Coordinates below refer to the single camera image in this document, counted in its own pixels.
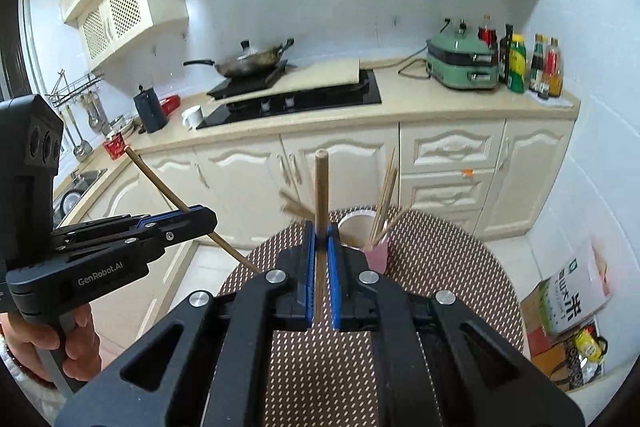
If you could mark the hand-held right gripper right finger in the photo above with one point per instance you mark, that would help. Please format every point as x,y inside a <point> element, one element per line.
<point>334,277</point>

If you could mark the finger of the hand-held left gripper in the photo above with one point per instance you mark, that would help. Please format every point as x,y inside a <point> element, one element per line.
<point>167,219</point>
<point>190,227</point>

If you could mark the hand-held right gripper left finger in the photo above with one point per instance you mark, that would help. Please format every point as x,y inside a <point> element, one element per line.
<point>310,267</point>

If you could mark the pink cup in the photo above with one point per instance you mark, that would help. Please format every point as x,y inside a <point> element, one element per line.
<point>377,257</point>

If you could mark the thin light wooden chopstick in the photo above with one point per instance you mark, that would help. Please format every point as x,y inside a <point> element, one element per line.
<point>386,202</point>
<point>402,218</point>
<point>388,179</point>

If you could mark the person's left hand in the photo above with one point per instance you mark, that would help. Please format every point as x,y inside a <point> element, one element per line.
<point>30,342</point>

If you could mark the metal ladle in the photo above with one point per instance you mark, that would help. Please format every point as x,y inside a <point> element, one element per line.
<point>82,149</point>

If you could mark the steel sink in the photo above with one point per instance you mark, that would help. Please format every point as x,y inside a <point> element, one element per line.
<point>82,182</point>

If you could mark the cream sink base cabinet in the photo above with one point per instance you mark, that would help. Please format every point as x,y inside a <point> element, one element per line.
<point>115,192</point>

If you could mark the cream stove base cabinet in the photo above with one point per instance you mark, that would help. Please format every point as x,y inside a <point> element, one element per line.
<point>240,187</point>

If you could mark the red patterned cup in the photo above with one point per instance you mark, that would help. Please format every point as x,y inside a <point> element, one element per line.
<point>116,147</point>

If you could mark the metal utensil rack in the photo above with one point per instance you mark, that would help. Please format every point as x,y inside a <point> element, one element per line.
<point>82,83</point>

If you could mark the white mug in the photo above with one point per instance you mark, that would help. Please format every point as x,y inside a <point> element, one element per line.
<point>192,117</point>

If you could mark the black electric kettle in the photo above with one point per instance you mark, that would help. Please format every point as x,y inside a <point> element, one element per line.
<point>150,109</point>

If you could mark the red box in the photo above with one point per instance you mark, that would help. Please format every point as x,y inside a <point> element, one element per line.
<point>171,103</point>

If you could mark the dark window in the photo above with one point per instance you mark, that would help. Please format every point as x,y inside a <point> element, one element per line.
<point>10,42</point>

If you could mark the brown polka-dot tablecloth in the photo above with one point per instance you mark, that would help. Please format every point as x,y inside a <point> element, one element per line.
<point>450,257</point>

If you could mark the black induction cooker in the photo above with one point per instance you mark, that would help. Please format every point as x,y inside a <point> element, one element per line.
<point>245,84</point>

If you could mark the black glass gas hob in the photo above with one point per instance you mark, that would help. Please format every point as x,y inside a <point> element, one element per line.
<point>310,102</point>

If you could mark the wok with lid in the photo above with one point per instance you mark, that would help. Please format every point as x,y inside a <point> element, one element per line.
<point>250,61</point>

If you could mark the beige cutting board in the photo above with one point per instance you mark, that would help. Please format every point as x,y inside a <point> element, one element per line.
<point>320,74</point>

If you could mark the beige countertop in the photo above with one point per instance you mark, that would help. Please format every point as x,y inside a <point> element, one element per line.
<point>425,102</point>

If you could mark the cardboard box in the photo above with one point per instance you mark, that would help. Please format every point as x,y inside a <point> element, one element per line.
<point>537,322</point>

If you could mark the white and green rice bag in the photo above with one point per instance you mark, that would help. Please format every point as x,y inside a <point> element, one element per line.
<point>575,292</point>

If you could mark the green electric cooker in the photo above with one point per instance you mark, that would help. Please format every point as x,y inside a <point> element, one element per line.
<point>460,62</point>

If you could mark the small yellow bottle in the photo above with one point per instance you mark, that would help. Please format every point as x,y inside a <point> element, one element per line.
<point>587,344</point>

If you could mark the tall dark bottle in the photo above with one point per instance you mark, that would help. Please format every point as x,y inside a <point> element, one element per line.
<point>505,52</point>

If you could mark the yellow-green bottle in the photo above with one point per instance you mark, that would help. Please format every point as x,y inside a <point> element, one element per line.
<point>517,62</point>

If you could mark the dark bottle with red label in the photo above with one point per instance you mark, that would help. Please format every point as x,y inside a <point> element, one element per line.
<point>486,34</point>

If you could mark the dark bottle with green label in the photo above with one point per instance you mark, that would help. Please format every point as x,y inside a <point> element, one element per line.
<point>537,67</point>

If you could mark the cream lattice wall cabinet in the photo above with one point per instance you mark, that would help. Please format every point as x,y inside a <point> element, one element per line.
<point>125,17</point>

